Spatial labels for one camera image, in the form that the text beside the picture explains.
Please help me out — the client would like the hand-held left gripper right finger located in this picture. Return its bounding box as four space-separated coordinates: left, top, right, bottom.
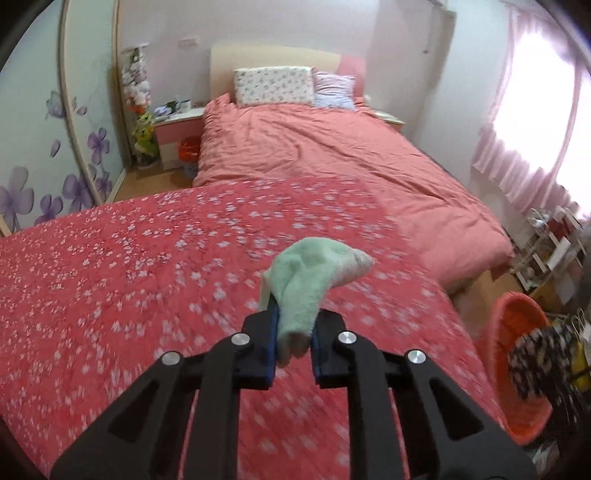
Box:
310 310 536 480

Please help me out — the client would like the beige and pink headboard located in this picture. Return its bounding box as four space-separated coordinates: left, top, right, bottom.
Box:
210 44 368 105

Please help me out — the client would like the orange plastic basket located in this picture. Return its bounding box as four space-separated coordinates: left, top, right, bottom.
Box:
478 292 555 446

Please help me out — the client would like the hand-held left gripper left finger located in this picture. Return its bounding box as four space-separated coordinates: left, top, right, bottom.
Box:
50 298 281 480

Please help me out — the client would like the white rack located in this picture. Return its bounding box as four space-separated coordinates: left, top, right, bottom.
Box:
512 205 588 297

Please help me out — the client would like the yellow plush toy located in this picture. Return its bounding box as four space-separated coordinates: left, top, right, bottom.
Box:
131 113 158 154

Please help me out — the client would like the pink striped pillow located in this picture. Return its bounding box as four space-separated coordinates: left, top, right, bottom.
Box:
313 69 359 110

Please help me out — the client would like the light green sock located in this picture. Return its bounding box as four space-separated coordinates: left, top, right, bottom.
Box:
262 236 376 368

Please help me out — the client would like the small red bin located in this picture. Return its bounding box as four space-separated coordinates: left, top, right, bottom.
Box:
178 137 202 179

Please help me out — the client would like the black floral cloth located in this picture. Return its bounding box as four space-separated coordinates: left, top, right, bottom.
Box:
508 323 579 402

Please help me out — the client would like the flower-printed wardrobe door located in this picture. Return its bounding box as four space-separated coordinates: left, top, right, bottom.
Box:
0 0 128 237

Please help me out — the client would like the column of plush toys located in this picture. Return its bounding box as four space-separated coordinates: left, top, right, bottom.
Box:
121 42 153 114

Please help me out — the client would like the pink curtain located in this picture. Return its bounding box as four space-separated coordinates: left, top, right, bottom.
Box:
471 9 591 219

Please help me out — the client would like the pink and white nightstand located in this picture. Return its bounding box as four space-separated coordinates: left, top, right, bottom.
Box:
152 107 206 169

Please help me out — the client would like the beige nightstand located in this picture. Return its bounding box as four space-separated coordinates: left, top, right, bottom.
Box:
369 108 407 133

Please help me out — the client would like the floral white pillow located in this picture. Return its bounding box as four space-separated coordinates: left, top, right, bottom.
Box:
233 66 315 108

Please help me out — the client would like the pink duvet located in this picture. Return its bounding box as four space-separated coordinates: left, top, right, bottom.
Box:
191 92 516 292

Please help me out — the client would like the red floral blanket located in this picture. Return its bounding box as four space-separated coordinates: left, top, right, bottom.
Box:
0 175 513 480

